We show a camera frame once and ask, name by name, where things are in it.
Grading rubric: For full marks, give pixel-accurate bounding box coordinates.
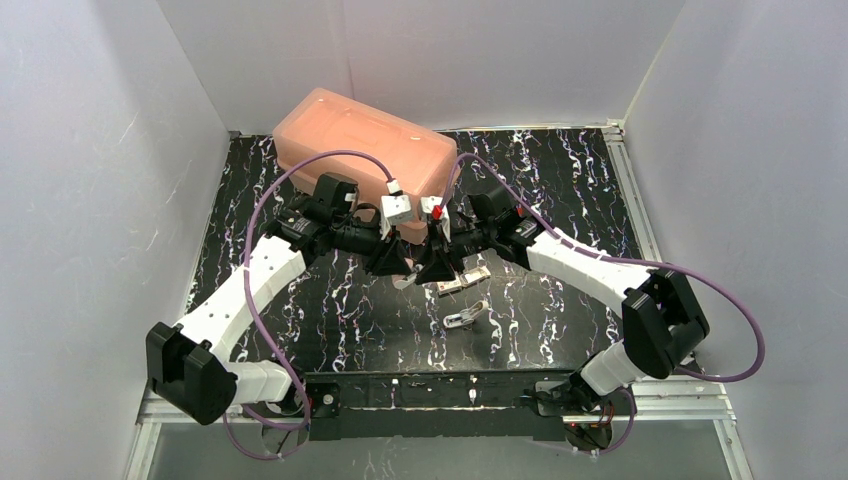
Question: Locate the white mini stapler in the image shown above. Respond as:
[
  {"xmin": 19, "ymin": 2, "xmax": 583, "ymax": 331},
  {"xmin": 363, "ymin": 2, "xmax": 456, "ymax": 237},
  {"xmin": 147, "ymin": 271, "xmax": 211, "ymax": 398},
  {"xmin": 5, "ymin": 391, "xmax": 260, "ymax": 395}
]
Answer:
[{"xmin": 442, "ymin": 300, "xmax": 490, "ymax": 329}]

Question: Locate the pink mini stapler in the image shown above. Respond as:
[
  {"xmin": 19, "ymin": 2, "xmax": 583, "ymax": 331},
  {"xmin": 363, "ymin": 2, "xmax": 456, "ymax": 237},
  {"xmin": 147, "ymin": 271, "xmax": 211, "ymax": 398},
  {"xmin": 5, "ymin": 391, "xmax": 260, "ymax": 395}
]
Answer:
[{"xmin": 392, "ymin": 273, "xmax": 417, "ymax": 290}]

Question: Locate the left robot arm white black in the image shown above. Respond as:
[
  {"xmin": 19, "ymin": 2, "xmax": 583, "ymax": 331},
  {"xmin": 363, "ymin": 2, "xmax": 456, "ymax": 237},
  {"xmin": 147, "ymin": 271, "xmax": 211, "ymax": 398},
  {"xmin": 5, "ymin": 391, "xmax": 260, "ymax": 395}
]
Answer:
[{"xmin": 146, "ymin": 174, "xmax": 412, "ymax": 425}]

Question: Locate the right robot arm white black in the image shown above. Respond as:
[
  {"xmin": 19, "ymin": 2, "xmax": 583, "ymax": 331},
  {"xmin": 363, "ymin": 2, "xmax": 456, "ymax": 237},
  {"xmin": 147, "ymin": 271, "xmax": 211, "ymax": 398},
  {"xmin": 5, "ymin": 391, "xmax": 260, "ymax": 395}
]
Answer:
[{"xmin": 416, "ymin": 187, "xmax": 710, "ymax": 410}]

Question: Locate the pink translucent plastic box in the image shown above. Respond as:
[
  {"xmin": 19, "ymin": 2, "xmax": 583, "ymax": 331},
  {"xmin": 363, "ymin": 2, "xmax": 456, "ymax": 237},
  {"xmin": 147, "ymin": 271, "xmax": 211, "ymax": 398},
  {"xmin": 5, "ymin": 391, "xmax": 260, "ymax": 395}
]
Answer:
[{"xmin": 272, "ymin": 87, "xmax": 462, "ymax": 246}]

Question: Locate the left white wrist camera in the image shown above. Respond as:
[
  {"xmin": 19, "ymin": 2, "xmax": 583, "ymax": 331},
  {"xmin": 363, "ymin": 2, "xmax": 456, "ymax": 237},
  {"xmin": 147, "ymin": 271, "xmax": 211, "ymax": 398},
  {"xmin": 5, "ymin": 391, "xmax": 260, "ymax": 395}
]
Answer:
[{"xmin": 379, "ymin": 179, "xmax": 413, "ymax": 240}]

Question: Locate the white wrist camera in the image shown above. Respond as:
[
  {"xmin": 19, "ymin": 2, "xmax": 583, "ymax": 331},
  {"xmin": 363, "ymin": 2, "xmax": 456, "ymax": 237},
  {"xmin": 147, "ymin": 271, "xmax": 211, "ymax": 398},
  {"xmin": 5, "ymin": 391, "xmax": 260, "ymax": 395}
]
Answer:
[
  {"xmin": 419, "ymin": 196, "xmax": 451, "ymax": 242},
  {"xmin": 379, "ymin": 179, "xmax": 413, "ymax": 240}
]

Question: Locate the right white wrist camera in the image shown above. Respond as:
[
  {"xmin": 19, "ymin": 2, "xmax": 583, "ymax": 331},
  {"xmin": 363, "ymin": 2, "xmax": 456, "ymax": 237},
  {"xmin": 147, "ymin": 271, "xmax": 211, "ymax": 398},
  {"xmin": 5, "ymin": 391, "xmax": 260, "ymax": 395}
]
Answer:
[{"xmin": 419, "ymin": 196, "xmax": 451, "ymax": 242}]

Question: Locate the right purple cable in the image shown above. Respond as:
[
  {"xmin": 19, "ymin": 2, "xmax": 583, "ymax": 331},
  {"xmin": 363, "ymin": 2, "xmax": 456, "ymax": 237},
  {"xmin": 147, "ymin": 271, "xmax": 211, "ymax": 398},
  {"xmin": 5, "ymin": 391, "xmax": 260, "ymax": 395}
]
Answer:
[{"xmin": 440, "ymin": 153, "xmax": 766, "ymax": 458}]

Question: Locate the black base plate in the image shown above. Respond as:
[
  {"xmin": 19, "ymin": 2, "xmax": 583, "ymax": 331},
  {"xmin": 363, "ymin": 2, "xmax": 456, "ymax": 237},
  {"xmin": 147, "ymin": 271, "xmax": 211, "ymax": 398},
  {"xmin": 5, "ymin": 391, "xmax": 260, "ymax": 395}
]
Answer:
[{"xmin": 241, "ymin": 367, "xmax": 637, "ymax": 444}]

